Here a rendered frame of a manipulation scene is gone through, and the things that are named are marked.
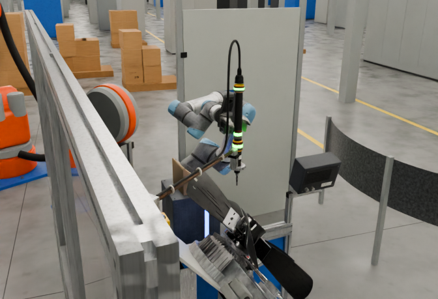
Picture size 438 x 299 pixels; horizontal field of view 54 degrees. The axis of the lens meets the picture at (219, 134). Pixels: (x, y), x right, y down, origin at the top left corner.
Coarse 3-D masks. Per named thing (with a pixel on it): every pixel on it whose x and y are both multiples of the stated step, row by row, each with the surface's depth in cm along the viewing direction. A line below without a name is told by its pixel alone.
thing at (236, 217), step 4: (232, 208) 188; (228, 212) 186; (232, 212) 188; (236, 212) 189; (228, 216) 185; (232, 216) 187; (236, 216) 188; (224, 220) 183; (228, 220) 185; (232, 220) 186; (236, 220) 187; (224, 224) 183; (232, 224) 185; (228, 228) 183; (232, 228) 184
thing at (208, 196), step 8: (200, 176) 186; (208, 176) 190; (200, 184) 182; (208, 184) 185; (192, 192) 175; (200, 192) 179; (208, 192) 183; (216, 192) 187; (200, 200) 177; (208, 200) 181; (216, 200) 184; (224, 200) 187; (208, 208) 179; (216, 208) 182; (224, 208) 185; (216, 216) 181; (224, 216) 183
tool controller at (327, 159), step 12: (312, 156) 253; (324, 156) 254; (300, 168) 245; (312, 168) 244; (324, 168) 248; (336, 168) 252; (300, 180) 247; (312, 180) 250; (324, 180) 254; (300, 192) 251
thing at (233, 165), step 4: (232, 148) 182; (236, 152) 180; (228, 156) 182; (232, 156) 181; (236, 156) 180; (232, 160) 183; (236, 160) 182; (232, 164) 183; (236, 164) 182; (244, 164) 187; (232, 168) 184; (236, 168) 183; (240, 168) 184; (244, 168) 186
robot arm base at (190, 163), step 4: (188, 156) 266; (192, 156) 264; (196, 156) 263; (184, 160) 264; (188, 160) 263; (192, 160) 262; (196, 160) 262; (200, 160) 262; (184, 164) 262; (188, 164) 262; (192, 164) 261; (196, 164) 262; (200, 164) 263; (204, 164) 265; (188, 168) 260; (192, 168) 261
